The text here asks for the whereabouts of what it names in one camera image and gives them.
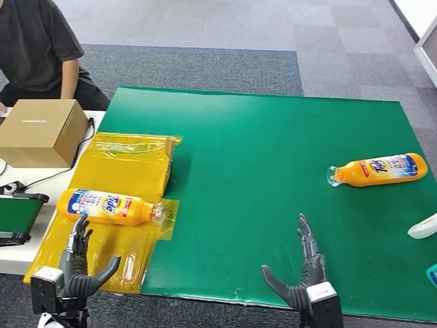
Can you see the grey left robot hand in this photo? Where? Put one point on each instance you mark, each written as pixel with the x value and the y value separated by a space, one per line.
pixel 77 278

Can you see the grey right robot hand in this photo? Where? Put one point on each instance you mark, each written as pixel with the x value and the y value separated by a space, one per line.
pixel 307 276

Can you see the orange Tide detergent bottle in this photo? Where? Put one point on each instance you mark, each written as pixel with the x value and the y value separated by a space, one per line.
pixel 379 170
pixel 102 207

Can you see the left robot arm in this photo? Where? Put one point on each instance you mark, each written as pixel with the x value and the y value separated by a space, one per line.
pixel 65 319

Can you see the black device with white mark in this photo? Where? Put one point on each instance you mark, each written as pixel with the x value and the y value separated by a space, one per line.
pixel 9 187

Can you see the yellow plastic sheet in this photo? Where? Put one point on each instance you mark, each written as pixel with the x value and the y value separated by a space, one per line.
pixel 126 163

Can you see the green table mat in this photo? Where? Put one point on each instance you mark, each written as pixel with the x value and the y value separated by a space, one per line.
pixel 273 149

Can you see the brown cardboard box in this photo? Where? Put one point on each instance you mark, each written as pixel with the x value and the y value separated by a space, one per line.
pixel 41 133

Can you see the white plastic object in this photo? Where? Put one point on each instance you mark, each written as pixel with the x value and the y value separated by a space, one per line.
pixel 424 227

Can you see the teal object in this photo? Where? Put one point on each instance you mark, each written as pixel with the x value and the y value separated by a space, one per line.
pixel 432 275

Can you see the person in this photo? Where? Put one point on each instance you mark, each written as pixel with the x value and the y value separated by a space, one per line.
pixel 34 45

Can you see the white framed panel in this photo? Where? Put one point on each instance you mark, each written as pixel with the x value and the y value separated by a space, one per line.
pixel 426 50

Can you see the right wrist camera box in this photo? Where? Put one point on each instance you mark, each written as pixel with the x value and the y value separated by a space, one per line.
pixel 324 305

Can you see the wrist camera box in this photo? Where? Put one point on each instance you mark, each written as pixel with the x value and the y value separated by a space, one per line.
pixel 324 305
pixel 46 289

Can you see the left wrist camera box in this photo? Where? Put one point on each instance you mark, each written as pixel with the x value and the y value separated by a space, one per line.
pixel 46 289

